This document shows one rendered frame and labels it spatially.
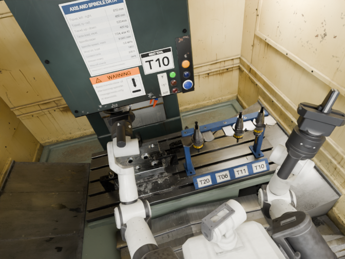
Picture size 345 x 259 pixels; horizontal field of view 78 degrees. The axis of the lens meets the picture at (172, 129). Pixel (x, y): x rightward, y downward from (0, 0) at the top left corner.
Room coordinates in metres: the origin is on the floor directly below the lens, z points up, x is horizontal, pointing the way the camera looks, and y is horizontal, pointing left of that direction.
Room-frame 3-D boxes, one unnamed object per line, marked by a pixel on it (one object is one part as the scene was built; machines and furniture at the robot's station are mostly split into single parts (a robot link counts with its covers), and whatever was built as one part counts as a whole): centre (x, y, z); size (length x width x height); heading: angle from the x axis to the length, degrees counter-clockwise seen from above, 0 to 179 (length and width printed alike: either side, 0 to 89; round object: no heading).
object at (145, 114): (1.27, 0.26, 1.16); 0.48 x 0.05 x 0.51; 94
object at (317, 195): (0.87, -0.42, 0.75); 0.89 x 0.70 x 0.26; 4
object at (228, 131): (0.74, -0.28, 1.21); 0.07 x 0.05 x 0.01; 4
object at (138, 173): (0.87, 0.25, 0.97); 0.29 x 0.23 x 0.05; 94
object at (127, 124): (0.73, 0.22, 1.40); 0.13 x 0.12 x 0.10; 94
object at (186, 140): (0.73, -0.06, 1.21); 0.07 x 0.05 x 0.01; 4
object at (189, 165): (0.78, -0.06, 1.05); 0.10 x 0.05 x 0.30; 4
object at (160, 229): (0.44, 0.00, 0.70); 0.90 x 0.30 x 0.16; 94
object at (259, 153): (0.81, -0.50, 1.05); 0.10 x 0.05 x 0.30; 4
